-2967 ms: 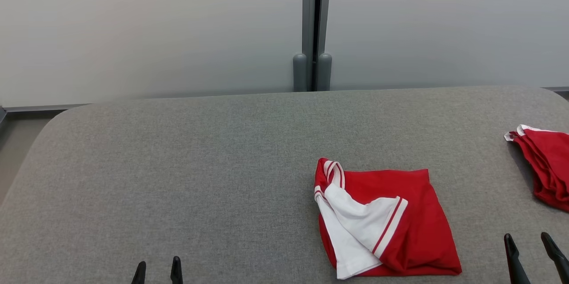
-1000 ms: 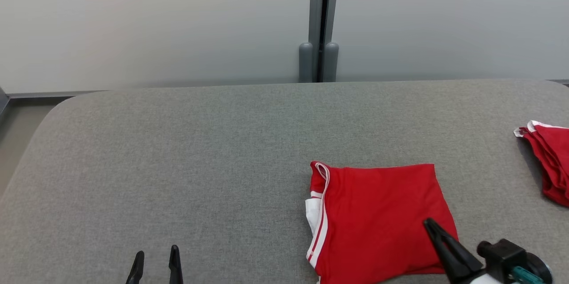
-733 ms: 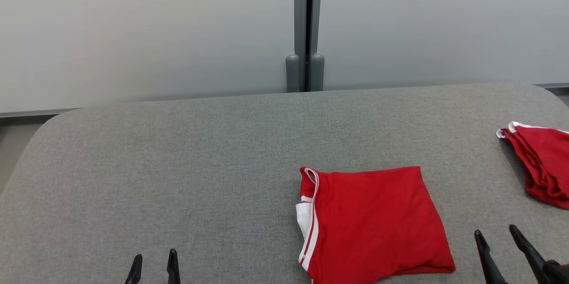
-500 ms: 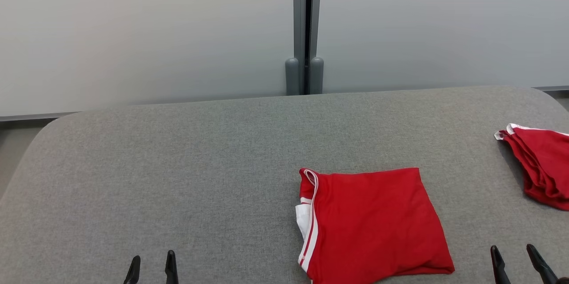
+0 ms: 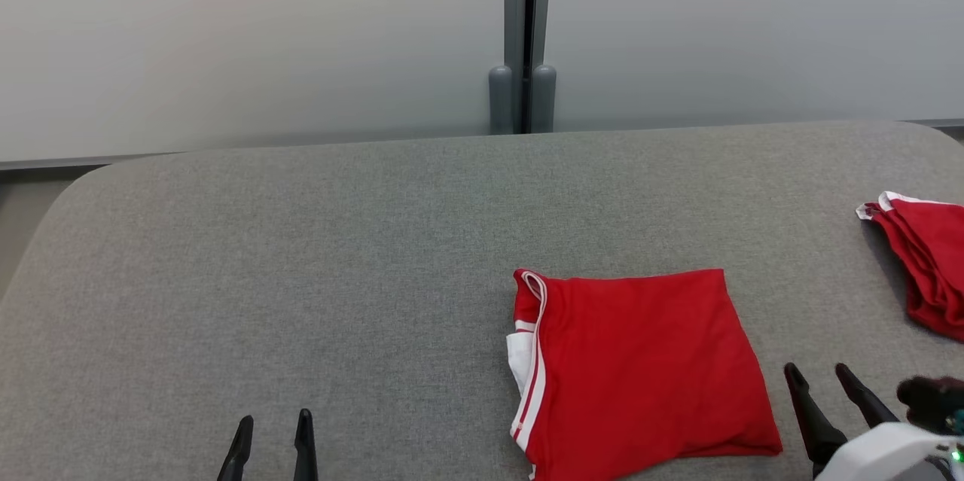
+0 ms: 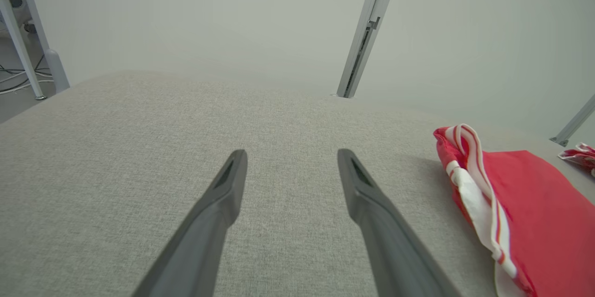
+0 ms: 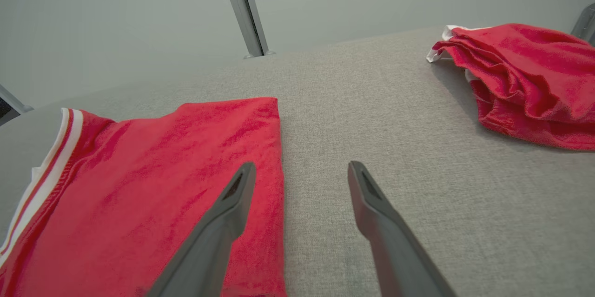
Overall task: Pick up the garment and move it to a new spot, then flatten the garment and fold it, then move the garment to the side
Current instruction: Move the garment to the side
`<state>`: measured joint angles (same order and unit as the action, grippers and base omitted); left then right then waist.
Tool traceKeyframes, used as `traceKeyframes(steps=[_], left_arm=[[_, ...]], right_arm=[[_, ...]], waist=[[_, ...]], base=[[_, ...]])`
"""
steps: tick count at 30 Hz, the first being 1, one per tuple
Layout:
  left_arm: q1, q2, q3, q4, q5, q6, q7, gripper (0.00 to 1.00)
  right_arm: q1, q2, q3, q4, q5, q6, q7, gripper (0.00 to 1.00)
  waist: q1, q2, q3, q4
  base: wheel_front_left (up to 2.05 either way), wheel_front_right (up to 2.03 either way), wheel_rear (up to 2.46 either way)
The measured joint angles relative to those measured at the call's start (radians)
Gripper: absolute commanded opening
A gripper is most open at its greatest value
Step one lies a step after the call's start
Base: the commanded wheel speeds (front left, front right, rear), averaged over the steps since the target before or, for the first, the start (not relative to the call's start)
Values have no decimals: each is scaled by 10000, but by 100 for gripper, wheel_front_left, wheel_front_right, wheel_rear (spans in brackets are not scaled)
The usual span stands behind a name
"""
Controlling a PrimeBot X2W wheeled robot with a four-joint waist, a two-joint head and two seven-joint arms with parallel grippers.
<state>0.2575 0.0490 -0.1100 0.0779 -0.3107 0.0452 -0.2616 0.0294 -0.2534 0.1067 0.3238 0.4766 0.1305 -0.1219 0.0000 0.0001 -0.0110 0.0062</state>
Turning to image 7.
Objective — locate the red shorts white trim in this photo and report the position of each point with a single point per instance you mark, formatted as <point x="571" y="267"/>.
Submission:
<point x="534" y="83"/>

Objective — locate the red white Bulls jersey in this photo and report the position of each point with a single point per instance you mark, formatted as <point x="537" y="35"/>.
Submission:
<point x="139" y="194"/>

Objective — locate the grey fabric sofa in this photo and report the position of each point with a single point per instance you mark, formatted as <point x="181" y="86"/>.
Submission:
<point x="372" y="111"/>

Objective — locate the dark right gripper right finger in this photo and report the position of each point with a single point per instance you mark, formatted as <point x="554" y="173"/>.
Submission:
<point x="399" y="255"/>

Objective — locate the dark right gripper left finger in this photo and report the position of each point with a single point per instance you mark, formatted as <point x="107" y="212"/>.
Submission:
<point x="209" y="255"/>

